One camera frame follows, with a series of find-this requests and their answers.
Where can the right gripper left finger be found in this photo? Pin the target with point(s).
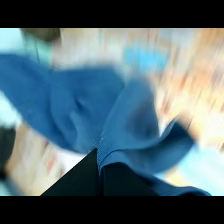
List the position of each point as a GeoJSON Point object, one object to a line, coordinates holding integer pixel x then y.
{"type": "Point", "coordinates": [83, 180]}

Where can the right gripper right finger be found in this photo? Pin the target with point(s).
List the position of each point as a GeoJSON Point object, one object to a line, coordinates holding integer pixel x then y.
{"type": "Point", "coordinates": [123, 181]}

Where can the blue T-shirt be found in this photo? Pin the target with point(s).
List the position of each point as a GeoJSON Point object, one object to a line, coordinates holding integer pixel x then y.
{"type": "Point", "coordinates": [86, 106]}

